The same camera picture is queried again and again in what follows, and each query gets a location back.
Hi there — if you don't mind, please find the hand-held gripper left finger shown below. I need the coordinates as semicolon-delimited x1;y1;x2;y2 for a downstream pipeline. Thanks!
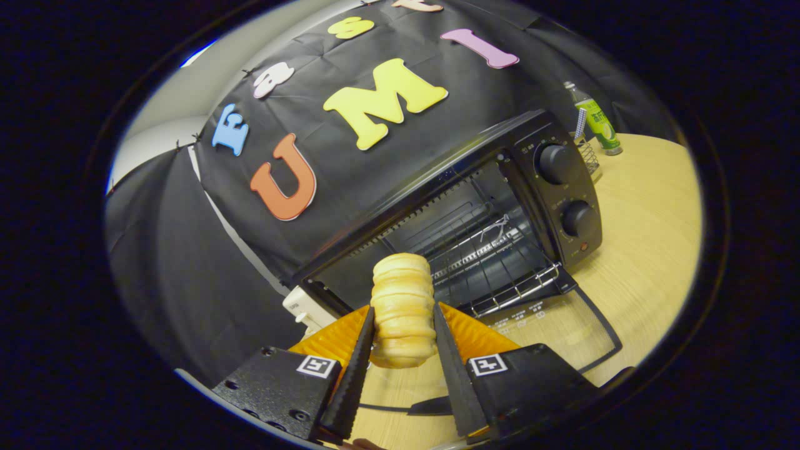
212;305;376;443

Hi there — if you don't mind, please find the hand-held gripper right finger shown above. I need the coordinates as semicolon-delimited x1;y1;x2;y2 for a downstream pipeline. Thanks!
432;302;635;446

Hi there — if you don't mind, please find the yellow bread roll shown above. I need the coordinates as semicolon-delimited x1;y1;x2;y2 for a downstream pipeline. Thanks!
369;253;437;369

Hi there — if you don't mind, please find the black toaster oven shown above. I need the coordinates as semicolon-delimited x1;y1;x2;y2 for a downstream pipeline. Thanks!
291;109;624;418

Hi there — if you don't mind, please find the white pop-up toaster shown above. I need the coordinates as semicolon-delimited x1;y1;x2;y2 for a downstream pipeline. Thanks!
282;286;338;338

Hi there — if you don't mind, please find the green drink bottle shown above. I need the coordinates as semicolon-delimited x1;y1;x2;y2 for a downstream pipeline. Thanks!
564;81;624;156

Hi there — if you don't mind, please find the wire mesh holder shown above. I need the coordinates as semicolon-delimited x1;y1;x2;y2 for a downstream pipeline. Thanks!
570;130;602;177

